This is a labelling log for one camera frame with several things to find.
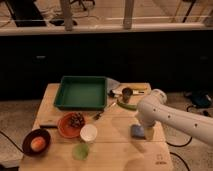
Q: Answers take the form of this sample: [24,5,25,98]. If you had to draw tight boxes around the blue sponge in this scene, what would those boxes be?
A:
[130,125,145,139]

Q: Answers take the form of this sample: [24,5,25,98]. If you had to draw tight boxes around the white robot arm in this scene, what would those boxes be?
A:
[136,89,213,146]

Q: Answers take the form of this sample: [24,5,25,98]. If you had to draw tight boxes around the green plastic tray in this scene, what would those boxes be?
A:
[54,76,107,110]

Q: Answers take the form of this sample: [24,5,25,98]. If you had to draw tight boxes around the green cucumber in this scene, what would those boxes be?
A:
[117,100,137,111]

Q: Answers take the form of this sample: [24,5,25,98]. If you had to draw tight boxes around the dark metal cup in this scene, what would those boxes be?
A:
[122,87,133,103]

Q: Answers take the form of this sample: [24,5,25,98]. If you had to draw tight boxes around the white marker pen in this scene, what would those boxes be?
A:
[108,90,145,97]

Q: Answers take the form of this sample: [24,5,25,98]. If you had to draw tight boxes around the small brush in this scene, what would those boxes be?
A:
[93,102,116,120]

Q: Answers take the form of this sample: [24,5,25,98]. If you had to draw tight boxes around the white cup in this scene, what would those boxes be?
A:
[80,124,98,143]

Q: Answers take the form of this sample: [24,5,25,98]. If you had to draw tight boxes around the pine cone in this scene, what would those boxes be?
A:
[70,113,85,128]

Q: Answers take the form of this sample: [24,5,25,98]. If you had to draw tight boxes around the orange terracotta bowl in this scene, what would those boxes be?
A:
[57,112,85,138]

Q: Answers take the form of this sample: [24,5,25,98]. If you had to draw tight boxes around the black flat bar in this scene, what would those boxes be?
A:
[40,125,57,129]

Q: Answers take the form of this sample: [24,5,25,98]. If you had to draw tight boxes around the orange peach fruit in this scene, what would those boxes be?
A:
[31,137,46,152]

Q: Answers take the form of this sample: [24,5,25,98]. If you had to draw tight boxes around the dark brown bowl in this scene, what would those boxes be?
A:
[22,129,51,156]

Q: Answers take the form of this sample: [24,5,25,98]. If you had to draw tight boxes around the black floor cable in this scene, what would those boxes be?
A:
[165,136,194,148]

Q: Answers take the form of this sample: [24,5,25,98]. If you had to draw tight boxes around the yellow handled tool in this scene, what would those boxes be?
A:
[131,86,147,91]

